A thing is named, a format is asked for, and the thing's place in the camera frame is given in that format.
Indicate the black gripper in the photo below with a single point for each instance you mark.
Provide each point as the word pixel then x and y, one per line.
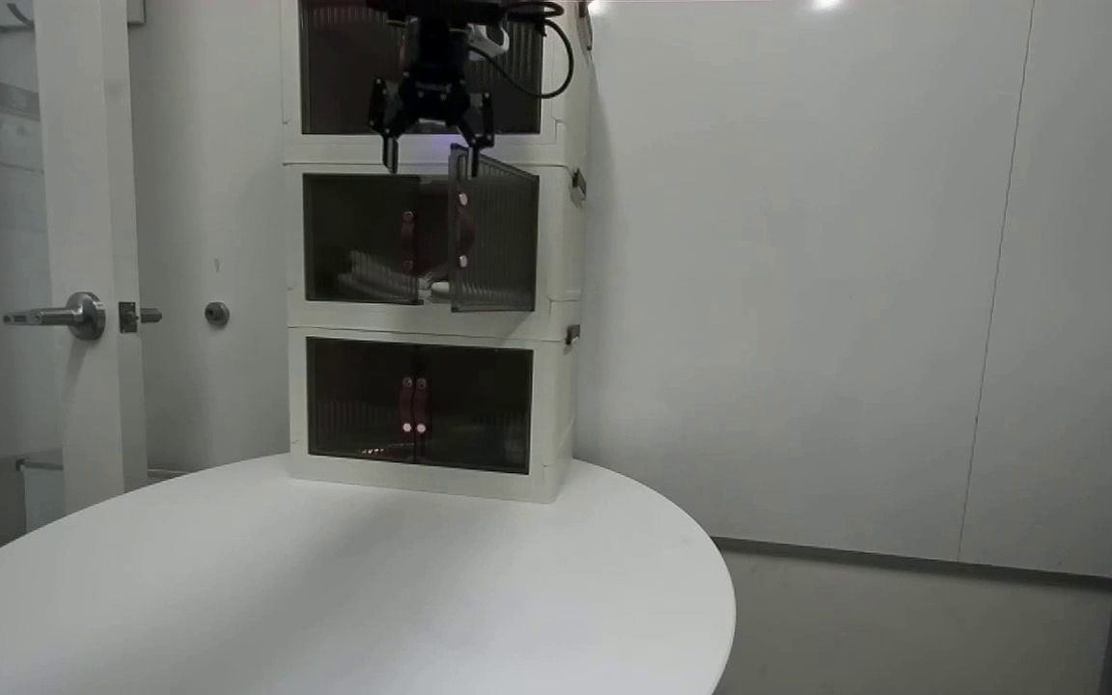
pixel 435 107

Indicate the brown cabinet side clip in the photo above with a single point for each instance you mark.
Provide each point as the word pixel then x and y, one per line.
pixel 574 334
pixel 575 182

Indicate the white stacked cabinet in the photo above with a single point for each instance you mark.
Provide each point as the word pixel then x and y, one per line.
pixel 556 258

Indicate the metal door latch plate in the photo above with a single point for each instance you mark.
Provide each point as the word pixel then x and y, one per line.
pixel 132 313

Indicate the white room door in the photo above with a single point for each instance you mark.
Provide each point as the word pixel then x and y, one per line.
pixel 87 194

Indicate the round metal wall doorstop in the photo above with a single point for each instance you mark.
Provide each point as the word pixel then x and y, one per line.
pixel 216 313

